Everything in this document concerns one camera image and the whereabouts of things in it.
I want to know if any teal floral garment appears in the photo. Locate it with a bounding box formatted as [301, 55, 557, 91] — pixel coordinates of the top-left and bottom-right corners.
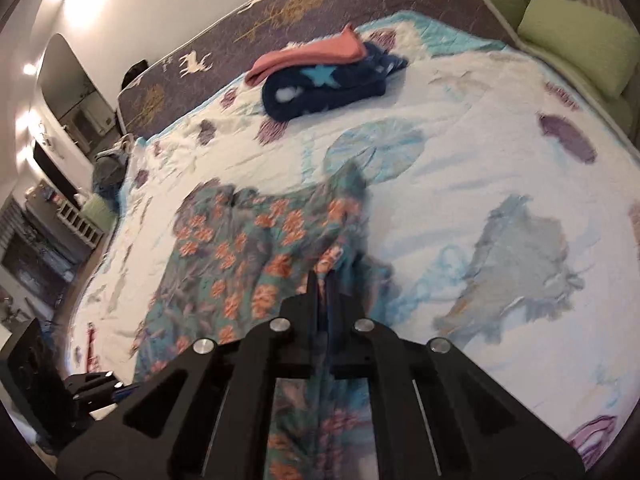
[134, 162, 393, 479]

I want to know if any pile of dark clothes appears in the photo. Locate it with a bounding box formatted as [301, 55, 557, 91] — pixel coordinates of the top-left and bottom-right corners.
[91, 134, 134, 203]

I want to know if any white ladder shelf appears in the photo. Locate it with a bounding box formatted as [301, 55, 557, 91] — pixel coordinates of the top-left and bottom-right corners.
[56, 200, 103, 249]

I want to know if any green cushion left side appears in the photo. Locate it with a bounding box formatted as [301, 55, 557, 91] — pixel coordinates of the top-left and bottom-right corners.
[80, 194, 117, 233]

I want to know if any white seashell quilt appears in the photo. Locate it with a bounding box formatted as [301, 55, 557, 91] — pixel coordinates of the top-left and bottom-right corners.
[65, 12, 639, 466]

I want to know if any navy star fleece garment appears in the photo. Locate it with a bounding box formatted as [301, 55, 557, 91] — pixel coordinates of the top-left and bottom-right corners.
[262, 41, 409, 122]

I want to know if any black chair behind mattress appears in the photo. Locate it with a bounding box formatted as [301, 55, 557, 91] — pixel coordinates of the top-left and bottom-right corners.
[120, 60, 149, 90]

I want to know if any pink folded garment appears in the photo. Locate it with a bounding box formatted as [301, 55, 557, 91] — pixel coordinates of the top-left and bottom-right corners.
[244, 24, 368, 87]

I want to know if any green pillow near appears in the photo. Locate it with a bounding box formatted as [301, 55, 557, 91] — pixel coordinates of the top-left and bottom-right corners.
[518, 0, 639, 99]

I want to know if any purple deer-print mattress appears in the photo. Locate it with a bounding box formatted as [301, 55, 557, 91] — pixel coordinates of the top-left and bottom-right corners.
[117, 0, 515, 139]

